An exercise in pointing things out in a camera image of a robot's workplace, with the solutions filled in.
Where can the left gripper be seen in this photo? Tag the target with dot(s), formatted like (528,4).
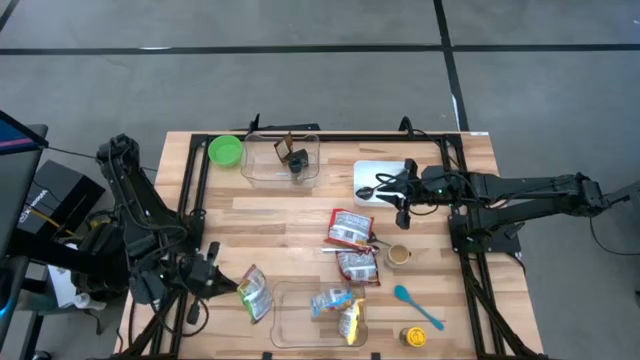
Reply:
(202,272)

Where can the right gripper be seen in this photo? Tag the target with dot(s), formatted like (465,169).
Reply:
(442,185)

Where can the green ramen noodle packet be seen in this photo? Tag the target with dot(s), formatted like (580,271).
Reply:
(255,295)

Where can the black-lid spice jar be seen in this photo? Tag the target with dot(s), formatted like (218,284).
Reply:
(298,161)

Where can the blue ramen noodle packet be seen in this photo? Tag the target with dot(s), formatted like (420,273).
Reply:
(327,300)

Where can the yellow ramen noodle packet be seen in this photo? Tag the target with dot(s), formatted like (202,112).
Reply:
(350,322)

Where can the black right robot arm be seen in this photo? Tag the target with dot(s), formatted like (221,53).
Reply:
(530,190)

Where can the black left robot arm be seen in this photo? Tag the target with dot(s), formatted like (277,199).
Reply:
(125,175)

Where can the white plastic bin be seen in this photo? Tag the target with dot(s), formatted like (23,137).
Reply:
(367,172)

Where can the tan spice jar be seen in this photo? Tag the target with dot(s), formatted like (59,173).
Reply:
(398,255)

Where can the red ramen noodle packet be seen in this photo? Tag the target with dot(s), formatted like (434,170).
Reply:
(347,227)
(357,267)

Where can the clear plastic bin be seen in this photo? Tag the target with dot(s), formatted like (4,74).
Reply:
(292,325)
(260,177)

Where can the teal silicone spoon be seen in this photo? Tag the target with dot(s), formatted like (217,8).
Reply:
(402,294)

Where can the black equipment stand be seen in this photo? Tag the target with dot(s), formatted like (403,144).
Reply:
(107,250)

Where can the green plastic bowl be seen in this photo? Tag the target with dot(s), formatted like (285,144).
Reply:
(225,151)

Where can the white paper sheet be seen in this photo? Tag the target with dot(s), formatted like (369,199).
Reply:
(62,290)

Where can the yellow-lid jar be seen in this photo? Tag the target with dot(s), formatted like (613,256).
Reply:
(413,337)

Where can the black case white lettering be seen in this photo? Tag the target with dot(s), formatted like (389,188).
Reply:
(65,192)

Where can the computer monitor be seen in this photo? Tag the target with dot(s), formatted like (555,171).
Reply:
(15,165)

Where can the black table frame rails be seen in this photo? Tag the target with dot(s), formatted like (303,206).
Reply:
(360,137)

